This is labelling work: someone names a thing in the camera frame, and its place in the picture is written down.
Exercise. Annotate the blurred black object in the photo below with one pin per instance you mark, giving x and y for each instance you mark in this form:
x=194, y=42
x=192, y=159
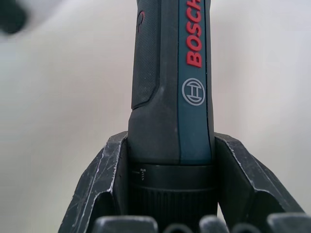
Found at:
x=11, y=15

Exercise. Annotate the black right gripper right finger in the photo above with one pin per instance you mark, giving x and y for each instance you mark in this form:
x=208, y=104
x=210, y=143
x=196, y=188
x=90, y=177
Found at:
x=245, y=174

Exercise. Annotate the blue black Bosch electric screwdriver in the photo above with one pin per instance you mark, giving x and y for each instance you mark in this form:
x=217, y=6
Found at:
x=170, y=102

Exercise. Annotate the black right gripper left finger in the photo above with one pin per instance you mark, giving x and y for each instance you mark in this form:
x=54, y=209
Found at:
x=97, y=179

